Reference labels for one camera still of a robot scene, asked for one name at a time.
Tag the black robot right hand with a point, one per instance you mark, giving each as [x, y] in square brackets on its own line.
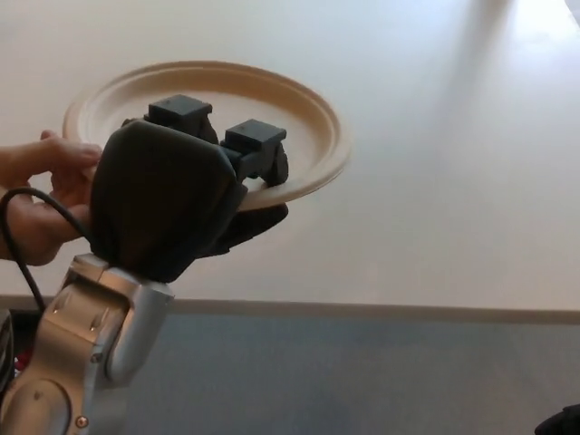
[562, 423]

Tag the red and white item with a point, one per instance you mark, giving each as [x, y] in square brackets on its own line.
[22, 362]

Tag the beige round paper plate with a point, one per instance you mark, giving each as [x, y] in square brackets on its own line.
[290, 106]

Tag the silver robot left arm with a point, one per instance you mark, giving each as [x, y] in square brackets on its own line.
[77, 326]

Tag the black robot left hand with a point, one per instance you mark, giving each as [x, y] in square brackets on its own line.
[158, 195]

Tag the person's bare hand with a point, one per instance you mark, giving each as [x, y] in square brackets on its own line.
[41, 163]

